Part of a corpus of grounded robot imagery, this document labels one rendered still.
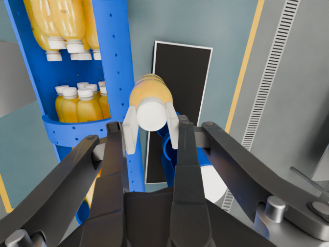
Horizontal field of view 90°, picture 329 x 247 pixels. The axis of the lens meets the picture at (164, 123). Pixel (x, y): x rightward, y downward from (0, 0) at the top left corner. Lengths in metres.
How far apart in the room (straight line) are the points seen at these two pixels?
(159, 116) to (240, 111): 1.95
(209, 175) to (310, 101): 2.08
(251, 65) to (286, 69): 0.43
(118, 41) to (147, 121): 0.30
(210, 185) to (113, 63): 0.74
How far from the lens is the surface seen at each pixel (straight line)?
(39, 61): 0.65
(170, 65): 1.54
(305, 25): 2.42
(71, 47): 0.50
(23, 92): 1.09
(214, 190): 0.98
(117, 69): 0.46
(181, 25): 1.73
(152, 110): 0.20
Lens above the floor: 1.65
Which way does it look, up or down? 65 degrees down
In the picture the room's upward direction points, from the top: 155 degrees clockwise
